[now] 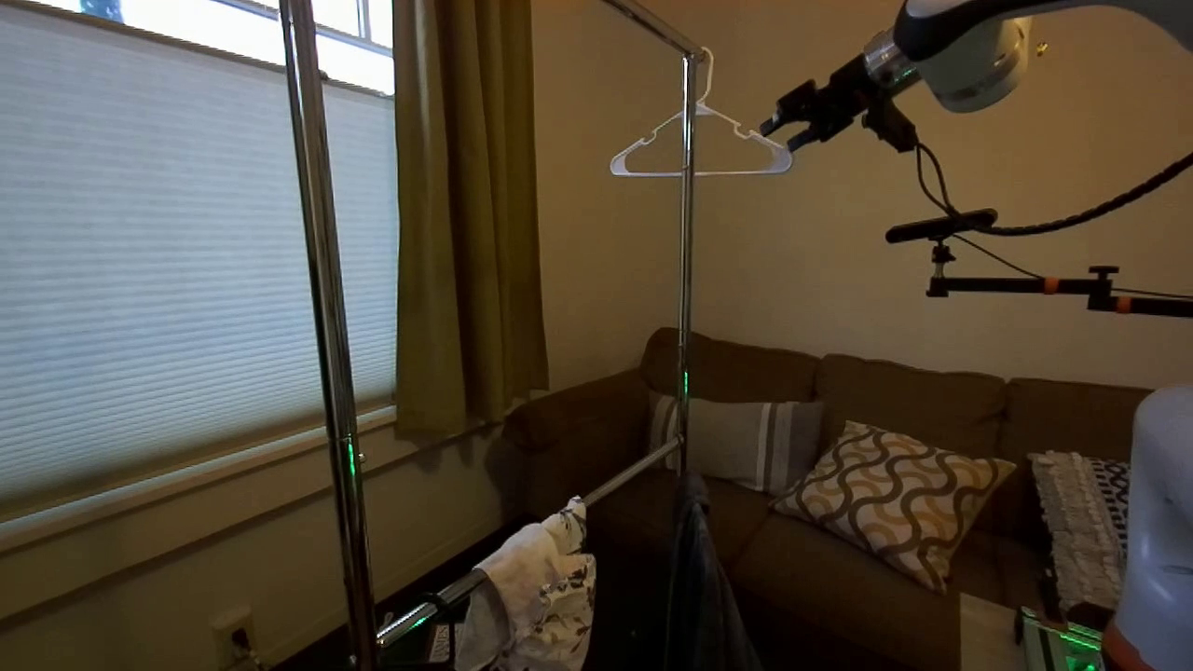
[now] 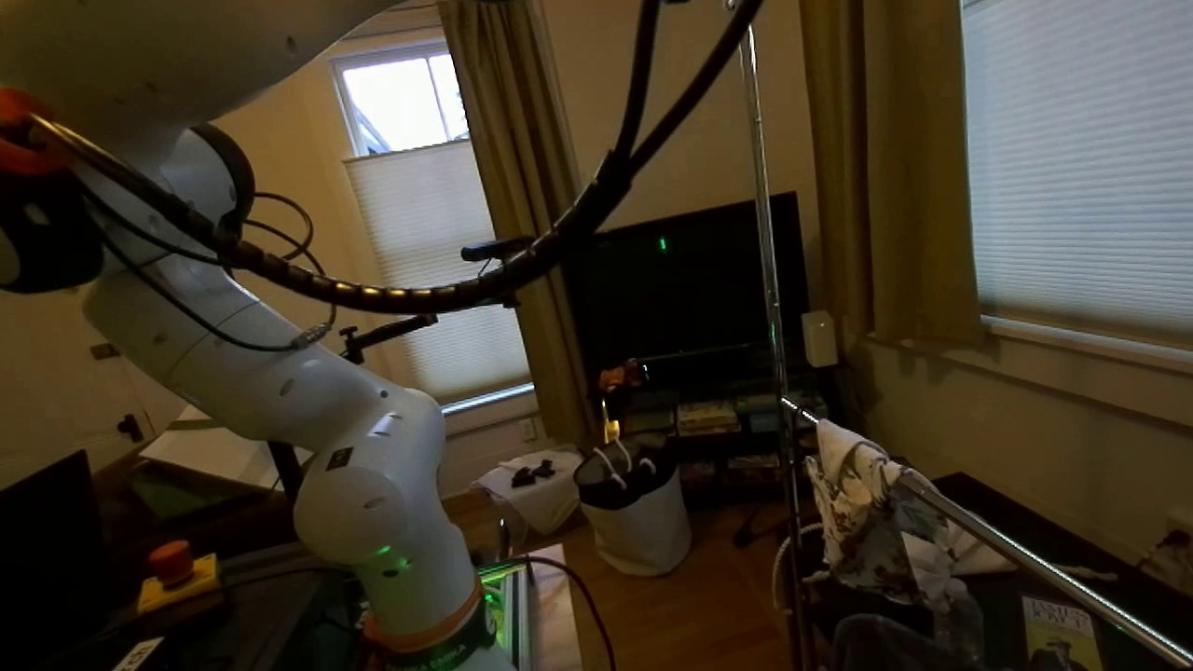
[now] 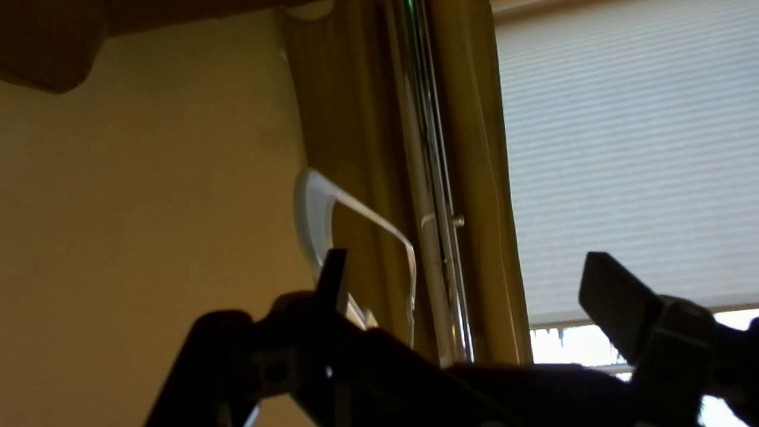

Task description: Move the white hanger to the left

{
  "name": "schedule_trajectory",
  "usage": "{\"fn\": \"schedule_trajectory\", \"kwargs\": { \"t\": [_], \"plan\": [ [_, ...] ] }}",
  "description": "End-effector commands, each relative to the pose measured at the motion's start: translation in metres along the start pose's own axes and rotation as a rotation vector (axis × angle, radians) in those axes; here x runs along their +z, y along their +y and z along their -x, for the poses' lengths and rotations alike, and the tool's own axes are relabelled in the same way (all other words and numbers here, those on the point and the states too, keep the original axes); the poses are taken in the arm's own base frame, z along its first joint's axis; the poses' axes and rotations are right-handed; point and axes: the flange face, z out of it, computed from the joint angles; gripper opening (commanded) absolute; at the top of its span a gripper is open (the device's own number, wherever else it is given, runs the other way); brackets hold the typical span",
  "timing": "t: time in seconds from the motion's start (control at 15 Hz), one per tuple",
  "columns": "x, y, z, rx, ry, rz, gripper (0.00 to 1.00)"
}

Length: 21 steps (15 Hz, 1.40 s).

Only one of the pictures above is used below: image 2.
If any white trash bin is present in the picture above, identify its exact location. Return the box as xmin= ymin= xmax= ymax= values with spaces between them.
xmin=572 ymin=448 xmax=697 ymax=580

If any chrome metal clothes rack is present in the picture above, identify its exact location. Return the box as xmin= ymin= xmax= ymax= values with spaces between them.
xmin=740 ymin=0 xmax=1193 ymax=671

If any white cellular window blind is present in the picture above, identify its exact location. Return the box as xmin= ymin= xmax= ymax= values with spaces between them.
xmin=343 ymin=135 xmax=537 ymax=407
xmin=957 ymin=0 xmax=1193 ymax=344

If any black cable bundle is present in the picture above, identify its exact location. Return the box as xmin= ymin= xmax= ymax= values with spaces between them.
xmin=21 ymin=0 xmax=768 ymax=315

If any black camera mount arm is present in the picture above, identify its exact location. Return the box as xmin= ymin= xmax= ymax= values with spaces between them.
xmin=335 ymin=304 xmax=444 ymax=369

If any black monitor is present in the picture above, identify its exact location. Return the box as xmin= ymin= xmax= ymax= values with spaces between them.
xmin=0 ymin=448 xmax=111 ymax=671

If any olive green curtain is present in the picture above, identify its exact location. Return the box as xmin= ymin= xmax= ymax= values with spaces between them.
xmin=797 ymin=0 xmax=987 ymax=364
xmin=433 ymin=0 xmax=605 ymax=456

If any black flat screen television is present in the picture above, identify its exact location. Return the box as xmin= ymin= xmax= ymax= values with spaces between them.
xmin=566 ymin=188 xmax=817 ymax=402

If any red emergency stop button box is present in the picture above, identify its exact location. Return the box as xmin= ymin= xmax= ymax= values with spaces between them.
xmin=130 ymin=535 xmax=228 ymax=621

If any white framed glass window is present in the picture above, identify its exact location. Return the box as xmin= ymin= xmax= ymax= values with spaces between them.
xmin=330 ymin=41 xmax=475 ymax=160

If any black stereo camera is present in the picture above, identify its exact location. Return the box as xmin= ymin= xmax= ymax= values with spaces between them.
xmin=456 ymin=229 xmax=541 ymax=267

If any small white wall device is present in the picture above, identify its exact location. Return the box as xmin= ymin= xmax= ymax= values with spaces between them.
xmin=797 ymin=304 xmax=848 ymax=372

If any dark grey cloth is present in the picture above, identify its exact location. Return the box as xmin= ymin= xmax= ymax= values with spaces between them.
xmin=830 ymin=607 xmax=957 ymax=671

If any yellow covered book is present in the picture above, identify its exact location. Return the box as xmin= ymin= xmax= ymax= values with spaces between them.
xmin=1018 ymin=593 xmax=1106 ymax=671

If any white floral cloth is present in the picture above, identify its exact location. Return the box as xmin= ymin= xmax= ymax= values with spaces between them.
xmin=803 ymin=417 xmax=1001 ymax=627

